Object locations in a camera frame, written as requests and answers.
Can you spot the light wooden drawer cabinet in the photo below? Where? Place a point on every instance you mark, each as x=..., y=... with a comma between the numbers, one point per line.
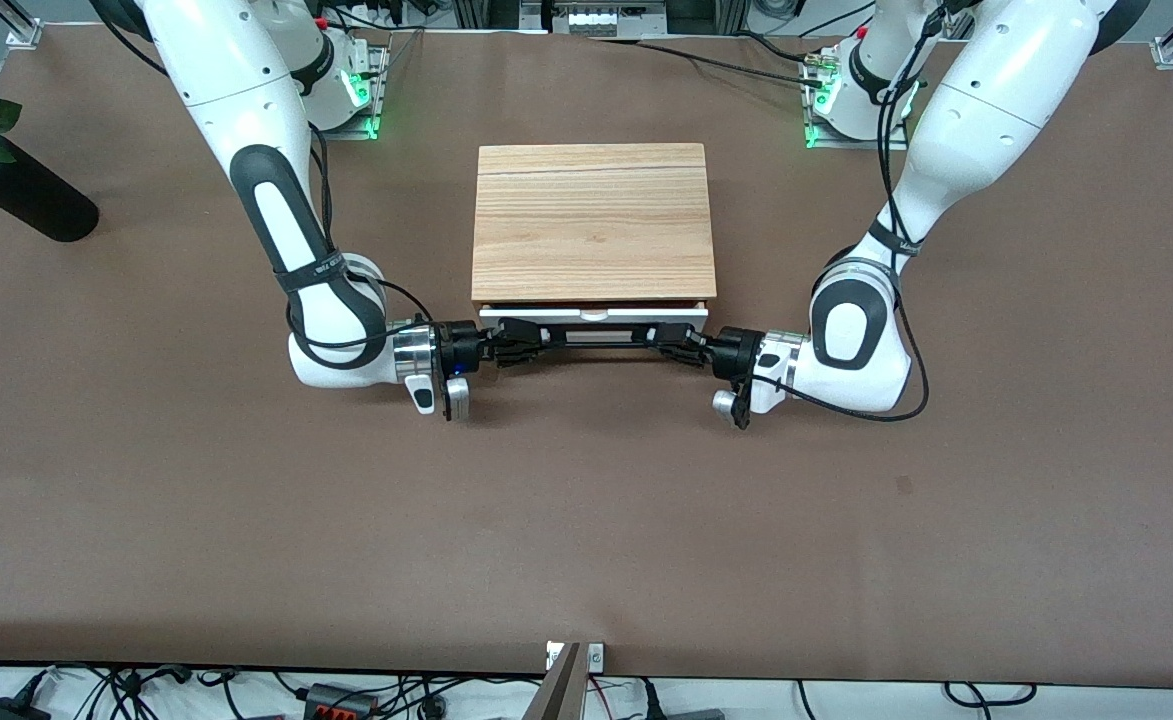
x=594, y=220

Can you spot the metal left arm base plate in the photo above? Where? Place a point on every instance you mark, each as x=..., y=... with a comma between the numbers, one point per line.
x=851, y=144

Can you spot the black and orange power adapter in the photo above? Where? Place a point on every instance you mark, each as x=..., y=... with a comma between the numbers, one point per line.
x=338, y=702

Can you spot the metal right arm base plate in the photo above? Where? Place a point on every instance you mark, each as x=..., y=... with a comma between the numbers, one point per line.
x=364, y=100

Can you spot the wooden strip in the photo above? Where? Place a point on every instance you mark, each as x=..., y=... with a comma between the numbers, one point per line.
x=558, y=695

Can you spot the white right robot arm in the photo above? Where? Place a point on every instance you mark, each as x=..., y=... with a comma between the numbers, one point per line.
x=246, y=100

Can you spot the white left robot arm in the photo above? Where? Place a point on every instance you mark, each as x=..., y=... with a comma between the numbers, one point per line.
x=986, y=100

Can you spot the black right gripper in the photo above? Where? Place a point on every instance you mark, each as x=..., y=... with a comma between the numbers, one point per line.
x=459, y=346

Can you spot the white power strip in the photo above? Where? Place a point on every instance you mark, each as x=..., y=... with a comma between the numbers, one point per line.
x=596, y=22

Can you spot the black cylindrical vase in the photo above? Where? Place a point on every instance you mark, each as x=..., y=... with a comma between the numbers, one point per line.
x=26, y=195

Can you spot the black power brick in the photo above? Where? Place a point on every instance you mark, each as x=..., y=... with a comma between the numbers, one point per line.
x=8, y=710

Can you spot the small metal edge bracket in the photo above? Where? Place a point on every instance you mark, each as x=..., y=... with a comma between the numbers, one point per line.
x=596, y=656

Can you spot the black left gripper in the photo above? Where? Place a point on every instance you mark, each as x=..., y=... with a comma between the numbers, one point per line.
x=737, y=351

